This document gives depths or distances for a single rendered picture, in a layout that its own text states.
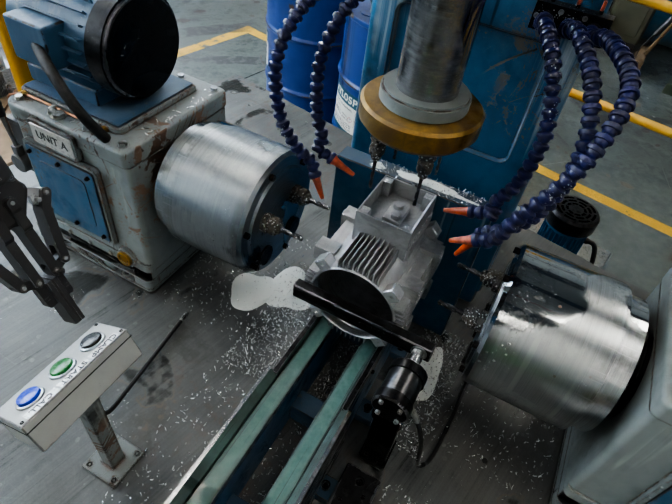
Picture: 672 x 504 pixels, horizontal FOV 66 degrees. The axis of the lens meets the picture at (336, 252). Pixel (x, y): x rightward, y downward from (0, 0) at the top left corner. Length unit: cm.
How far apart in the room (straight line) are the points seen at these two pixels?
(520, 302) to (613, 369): 15
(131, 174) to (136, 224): 12
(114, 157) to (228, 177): 20
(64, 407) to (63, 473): 27
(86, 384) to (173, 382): 31
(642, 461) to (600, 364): 15
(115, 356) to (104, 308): 41
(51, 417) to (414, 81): 63
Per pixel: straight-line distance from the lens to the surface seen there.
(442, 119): 72
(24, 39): 105
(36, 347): 116
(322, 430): 86
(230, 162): 91
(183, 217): 95
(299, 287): 87
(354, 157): 97
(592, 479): 95
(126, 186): 100
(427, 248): 92
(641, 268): 295
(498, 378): 83
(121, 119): 101
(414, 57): 71
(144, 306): 117
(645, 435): 83
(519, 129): 96
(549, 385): 81
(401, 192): 94
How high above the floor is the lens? 169
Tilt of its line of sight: 45 degrees down
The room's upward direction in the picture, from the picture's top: 9 degrees clockwise
